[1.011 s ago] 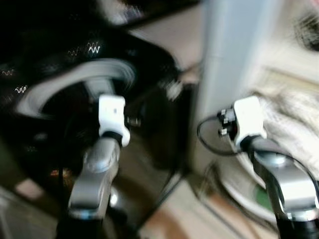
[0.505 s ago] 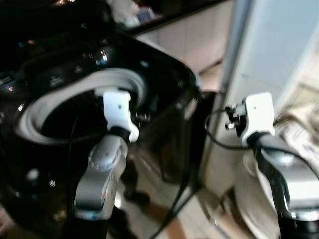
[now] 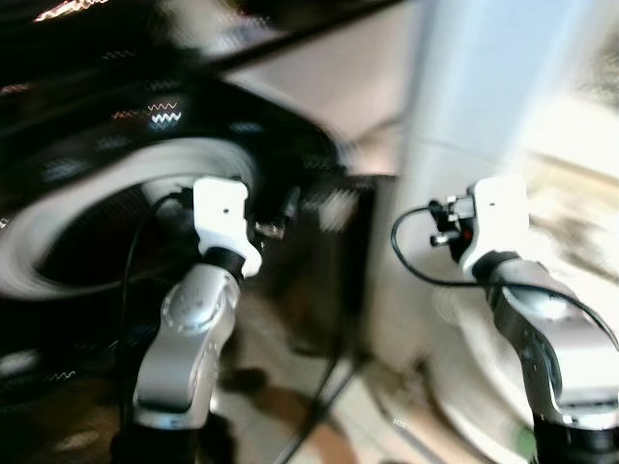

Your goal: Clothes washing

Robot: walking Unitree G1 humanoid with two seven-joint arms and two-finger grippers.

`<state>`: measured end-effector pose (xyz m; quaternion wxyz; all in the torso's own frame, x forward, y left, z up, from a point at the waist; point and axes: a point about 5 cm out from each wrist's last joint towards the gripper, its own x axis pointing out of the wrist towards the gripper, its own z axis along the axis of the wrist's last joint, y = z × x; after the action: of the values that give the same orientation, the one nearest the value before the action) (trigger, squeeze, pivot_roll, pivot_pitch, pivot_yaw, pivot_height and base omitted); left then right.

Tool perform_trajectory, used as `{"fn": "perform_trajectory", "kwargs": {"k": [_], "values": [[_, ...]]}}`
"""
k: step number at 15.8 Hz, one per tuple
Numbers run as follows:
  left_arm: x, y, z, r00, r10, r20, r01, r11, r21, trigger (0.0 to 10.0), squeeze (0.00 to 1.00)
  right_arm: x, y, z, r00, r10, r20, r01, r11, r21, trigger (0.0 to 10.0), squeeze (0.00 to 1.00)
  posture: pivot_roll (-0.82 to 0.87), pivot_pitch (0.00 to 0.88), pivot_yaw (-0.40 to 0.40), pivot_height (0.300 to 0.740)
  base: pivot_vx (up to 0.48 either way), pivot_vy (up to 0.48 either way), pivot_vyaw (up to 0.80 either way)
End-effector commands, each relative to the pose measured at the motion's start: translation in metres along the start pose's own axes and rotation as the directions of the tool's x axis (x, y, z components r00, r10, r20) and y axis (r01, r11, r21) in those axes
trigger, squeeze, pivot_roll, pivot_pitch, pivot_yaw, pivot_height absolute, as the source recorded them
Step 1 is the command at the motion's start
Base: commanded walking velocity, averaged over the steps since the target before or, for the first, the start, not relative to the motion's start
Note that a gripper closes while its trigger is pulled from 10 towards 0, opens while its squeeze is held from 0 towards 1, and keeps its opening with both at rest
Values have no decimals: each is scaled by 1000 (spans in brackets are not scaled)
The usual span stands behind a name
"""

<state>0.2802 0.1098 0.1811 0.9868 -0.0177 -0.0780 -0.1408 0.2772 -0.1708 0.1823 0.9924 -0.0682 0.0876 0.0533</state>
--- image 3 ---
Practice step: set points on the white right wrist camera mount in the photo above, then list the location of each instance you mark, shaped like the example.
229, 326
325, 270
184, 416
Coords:
498, 217

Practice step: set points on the black front-load washing machine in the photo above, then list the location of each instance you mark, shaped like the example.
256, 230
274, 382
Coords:
58, 145

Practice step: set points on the tall white cabinet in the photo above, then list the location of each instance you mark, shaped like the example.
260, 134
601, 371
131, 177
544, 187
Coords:
484, 97

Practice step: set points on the white round basket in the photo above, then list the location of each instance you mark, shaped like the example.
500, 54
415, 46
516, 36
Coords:
484, 367

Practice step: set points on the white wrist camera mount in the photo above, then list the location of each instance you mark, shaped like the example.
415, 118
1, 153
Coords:
498, 217
221, 217

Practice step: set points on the white clothes pile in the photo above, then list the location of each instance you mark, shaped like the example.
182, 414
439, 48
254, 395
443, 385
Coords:
580, 242

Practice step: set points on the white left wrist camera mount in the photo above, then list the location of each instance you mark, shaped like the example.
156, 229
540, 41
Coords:
221, 217

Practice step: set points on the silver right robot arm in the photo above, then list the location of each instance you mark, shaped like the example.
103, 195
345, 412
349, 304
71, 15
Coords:
561, 367

